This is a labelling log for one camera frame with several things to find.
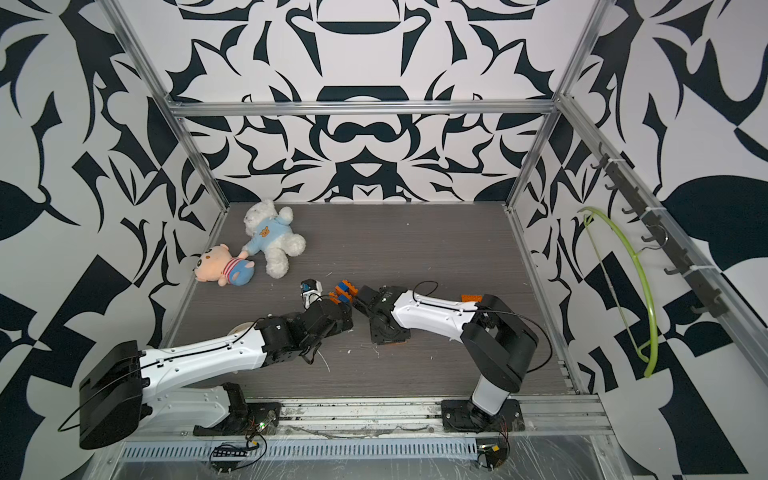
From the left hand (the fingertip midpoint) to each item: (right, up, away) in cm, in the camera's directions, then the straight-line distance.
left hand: (341, 307), depth 82 cm
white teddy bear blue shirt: (-26, +21, +19) cm, 39 cm away
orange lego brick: (-1, +2, +12) cm, 12 cm away
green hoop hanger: (+63, -2, -25) cm, 67 cm away
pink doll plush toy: (-39, +11, +11) cm, 42 cm away
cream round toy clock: (-29, -7, +3) cm, 30 cm away
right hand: (+11, -9, +4) cm, 15 cm away
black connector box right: (+37, -31, -11) cm, 49 cm away
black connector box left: (-24, -31, -14) cm, 41 cm away
